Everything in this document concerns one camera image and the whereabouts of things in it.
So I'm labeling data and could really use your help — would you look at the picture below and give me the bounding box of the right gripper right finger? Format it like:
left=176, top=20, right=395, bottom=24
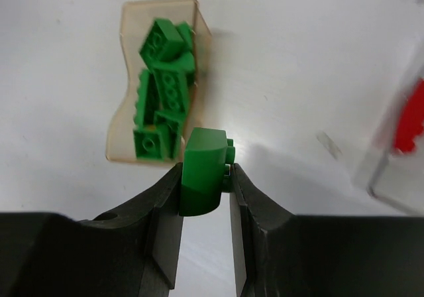
left=229, top=164, right=423, bottom=296

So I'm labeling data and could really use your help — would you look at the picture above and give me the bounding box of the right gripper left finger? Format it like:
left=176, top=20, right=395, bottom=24
left=1, top=164, right=183, bottom=296

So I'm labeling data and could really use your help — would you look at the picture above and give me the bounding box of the green lego plate stack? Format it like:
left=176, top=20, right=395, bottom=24
left=133, top=68, right=160, bottom=127

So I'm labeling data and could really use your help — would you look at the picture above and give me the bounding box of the green two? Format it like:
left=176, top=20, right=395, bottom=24
left=153, top=69, right=190, bottom=115

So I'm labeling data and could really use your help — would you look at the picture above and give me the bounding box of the red rectangular lego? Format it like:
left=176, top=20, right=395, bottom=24
left=392, top=77, right=423, bottom=154

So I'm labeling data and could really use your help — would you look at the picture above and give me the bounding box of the clear tape piece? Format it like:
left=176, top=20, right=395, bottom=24
left=316, top=131, right=342, bottom=159

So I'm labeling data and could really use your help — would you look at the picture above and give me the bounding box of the green lego under plate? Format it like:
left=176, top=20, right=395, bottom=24
left=154, top=109, right=186, bottom=159

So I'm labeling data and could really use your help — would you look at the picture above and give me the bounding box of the clear plastic container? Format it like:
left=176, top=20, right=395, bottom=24
left=352, top=46, right=423, bottom=215

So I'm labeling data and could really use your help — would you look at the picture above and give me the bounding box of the dark green square lego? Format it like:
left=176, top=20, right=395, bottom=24
left=172, top=21, right=195, bottom=88

